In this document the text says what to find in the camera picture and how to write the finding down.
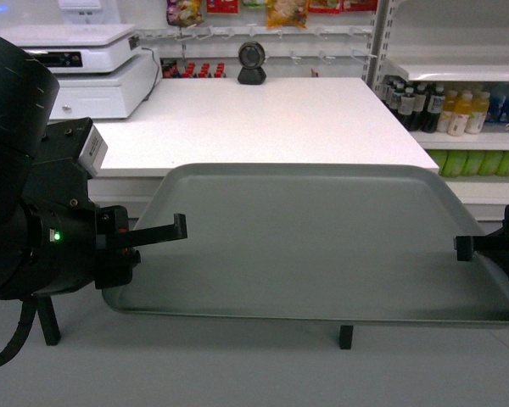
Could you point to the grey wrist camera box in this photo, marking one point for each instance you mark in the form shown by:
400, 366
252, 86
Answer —
93, 152

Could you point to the grey-silver rectangular tray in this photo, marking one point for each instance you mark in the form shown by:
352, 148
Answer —
353, 243

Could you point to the purple snack bag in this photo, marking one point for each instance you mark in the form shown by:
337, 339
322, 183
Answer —
183, 13

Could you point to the white checkout counter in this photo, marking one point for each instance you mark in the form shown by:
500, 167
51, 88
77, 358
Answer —
284, 120

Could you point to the white metal shelf unit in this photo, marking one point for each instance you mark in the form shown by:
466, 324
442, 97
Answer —
464, 44

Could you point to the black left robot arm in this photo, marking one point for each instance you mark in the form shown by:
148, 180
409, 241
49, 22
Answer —
53, 238

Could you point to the black barcode scanner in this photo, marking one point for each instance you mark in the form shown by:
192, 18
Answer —
251, 56

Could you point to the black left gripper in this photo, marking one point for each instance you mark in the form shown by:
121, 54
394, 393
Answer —
114, 266

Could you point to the yellow snack bag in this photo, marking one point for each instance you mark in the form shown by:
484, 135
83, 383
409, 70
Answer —
287, 13

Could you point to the white cash register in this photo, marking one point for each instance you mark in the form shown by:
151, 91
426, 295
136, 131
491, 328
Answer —
103, 69

